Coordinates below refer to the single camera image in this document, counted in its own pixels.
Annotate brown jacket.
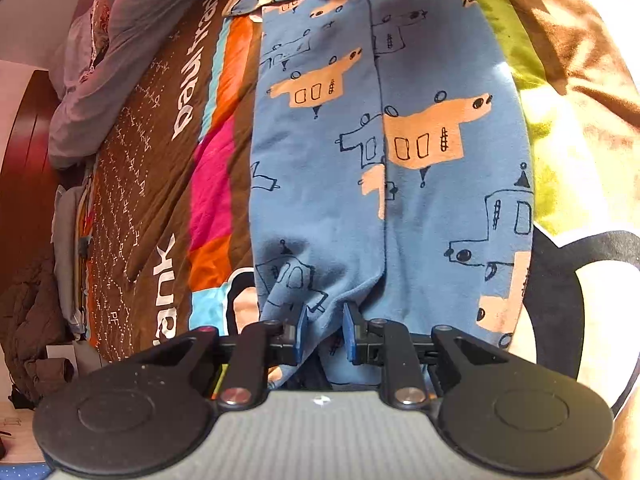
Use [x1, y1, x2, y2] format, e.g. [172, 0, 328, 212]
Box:
[0, 252, 77, 403]

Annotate blue printed pants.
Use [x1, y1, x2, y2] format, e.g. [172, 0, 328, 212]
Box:
[222, 0, 536, 392]

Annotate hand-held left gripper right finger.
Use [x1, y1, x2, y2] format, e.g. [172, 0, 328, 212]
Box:
[342, 301, 522, 407]

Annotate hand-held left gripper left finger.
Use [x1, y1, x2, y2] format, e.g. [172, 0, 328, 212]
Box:
[127, 302, 309, 407]

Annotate wooden headboard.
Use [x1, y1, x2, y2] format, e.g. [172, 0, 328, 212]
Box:
[0, 69, 68, 283]

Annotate grey duvet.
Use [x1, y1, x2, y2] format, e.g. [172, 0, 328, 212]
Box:
[47, 0, 238, 171]

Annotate floral cloth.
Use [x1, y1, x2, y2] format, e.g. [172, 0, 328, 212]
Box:
[89, 0, 132, 73]

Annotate colourful printed blanket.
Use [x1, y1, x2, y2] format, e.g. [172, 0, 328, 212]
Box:
[80, 0, 640, 413]

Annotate grey folded pillow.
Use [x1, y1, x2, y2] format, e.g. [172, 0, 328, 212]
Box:
[51, 184, 97, 343]

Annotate white nightstand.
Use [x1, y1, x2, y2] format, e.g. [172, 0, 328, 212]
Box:
[46, 342, 110, 382]

